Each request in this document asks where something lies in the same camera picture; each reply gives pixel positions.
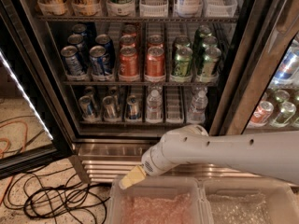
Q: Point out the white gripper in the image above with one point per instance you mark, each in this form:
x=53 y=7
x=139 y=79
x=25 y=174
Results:
x=150 y=162

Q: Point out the redbull can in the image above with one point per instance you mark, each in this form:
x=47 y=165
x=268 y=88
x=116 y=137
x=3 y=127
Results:
x=86 y=105
x=133 y=108
x=110 y=108

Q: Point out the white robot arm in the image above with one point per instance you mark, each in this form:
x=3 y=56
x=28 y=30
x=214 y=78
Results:
x=268 y=154

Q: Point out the steel fridge base grille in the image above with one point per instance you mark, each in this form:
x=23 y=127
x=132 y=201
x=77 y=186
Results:
x=103 y=159

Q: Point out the front left orange can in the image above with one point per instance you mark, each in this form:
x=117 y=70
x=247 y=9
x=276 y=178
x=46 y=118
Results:
x=128 y=61

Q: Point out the orange can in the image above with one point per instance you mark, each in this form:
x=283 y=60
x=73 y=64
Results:
x=128 y=61
x=155 y=62

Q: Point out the front right orange can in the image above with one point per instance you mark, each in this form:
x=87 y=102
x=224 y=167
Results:
x=155 y=62

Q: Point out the open fridge door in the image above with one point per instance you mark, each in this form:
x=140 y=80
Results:
x=19 y=84

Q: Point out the blue can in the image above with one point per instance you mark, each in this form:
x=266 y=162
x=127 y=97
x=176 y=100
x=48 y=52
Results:
x=73 y=61
x=100 y=61

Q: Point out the front left green can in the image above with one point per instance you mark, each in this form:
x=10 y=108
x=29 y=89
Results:
x=182 y=62

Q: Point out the green can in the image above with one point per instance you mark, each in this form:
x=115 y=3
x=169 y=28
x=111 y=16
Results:
x=210 y=61
x=182 y=62

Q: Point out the front left blue can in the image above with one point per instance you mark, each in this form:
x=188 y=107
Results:
x=73 y=61

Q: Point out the front right green can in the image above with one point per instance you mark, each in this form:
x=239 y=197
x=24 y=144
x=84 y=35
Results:
x=210 y=61

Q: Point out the closed glass fridge door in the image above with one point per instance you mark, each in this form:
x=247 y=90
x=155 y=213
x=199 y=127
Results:
x=263 y=33

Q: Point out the left clear plastic bin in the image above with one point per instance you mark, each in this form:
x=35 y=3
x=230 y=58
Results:
x=156 y=200

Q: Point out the clear plastic bin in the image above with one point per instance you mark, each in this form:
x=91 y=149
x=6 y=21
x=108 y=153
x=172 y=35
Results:
x=250 y=201
x=156 y=200

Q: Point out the left water bottle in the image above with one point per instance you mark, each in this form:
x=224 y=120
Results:
x=154 y=107

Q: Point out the water bottle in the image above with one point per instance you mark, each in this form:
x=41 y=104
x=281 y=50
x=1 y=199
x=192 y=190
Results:
x=197 y=108
x=154 y=107

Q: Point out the right water bottle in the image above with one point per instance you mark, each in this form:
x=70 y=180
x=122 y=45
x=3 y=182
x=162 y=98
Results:
x=197 y=108

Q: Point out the right clear plastic bin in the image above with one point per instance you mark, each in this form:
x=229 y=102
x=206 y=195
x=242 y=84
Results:
x=250 y=201

